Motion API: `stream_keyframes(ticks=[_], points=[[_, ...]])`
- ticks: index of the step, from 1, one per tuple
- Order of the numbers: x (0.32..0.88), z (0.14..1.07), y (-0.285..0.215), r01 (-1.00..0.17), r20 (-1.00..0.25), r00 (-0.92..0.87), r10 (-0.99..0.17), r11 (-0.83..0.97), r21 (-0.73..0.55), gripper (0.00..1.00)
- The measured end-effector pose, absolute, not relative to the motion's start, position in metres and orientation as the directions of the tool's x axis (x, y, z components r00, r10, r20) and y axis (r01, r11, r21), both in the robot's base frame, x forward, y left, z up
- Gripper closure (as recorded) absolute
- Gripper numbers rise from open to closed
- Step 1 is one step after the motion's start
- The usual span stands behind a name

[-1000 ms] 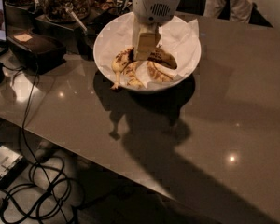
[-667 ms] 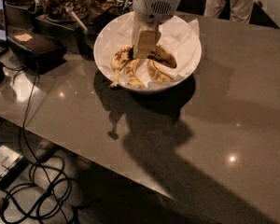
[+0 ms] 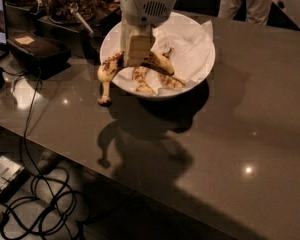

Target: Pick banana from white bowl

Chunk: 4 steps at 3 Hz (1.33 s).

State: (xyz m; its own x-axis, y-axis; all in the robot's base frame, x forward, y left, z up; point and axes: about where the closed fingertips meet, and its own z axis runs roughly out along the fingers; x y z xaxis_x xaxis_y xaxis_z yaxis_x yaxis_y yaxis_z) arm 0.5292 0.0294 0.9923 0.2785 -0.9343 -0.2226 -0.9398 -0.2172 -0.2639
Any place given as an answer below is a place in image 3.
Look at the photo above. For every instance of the grey device on floor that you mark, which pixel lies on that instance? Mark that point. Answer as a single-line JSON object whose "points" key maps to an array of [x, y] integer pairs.
{"points": [[11, 177]]}

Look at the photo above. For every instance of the person in light trousers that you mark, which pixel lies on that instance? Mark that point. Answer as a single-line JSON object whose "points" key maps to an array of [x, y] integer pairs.
{"points": [[257, 11]]}

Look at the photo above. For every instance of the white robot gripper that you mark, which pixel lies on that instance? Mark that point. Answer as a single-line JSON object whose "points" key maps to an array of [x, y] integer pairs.
{"points": [[144, 6]]}

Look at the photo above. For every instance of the white paper napkin liner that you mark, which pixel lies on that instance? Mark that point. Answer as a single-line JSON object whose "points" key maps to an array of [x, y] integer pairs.
{"points": [[193, 56]]}

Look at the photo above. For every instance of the white ceramic bowl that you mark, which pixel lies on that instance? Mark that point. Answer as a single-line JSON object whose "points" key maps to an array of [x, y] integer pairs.
{"points": [[111, 44]]}

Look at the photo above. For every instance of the black serving tray stand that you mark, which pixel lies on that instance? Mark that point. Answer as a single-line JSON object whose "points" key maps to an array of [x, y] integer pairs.
{"points": [[75, 36]]}

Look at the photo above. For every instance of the glass jar of nuts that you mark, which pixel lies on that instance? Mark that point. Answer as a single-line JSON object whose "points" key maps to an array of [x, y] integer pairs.
{"points": [[63, 11]]}

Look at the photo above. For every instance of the black box with label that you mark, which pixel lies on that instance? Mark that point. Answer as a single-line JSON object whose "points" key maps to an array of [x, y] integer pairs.
{"points": [[39, 56]]}

